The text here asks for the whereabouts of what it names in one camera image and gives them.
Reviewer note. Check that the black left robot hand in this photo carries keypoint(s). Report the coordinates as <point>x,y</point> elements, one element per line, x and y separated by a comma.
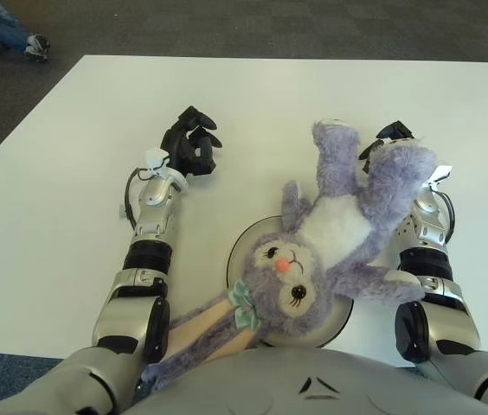
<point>183,149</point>

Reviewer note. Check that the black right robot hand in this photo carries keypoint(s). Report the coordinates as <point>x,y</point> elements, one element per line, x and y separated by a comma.
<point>389,134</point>

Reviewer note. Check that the purple plush bunny doll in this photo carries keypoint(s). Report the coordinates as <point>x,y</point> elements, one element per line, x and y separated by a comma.
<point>343,216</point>

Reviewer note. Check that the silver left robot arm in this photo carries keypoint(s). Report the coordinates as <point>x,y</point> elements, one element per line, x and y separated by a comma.
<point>149,255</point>

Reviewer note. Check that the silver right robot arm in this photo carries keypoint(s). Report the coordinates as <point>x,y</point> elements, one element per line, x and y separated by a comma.
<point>434,276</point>

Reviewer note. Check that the white plate with black rim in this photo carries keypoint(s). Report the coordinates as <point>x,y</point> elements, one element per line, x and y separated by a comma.
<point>335,324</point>

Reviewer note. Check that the grey white sneaker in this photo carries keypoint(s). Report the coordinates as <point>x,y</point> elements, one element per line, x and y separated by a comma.
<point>36,46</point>

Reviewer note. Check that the silver robot torso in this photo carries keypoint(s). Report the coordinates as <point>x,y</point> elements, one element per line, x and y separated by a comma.
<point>270,382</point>

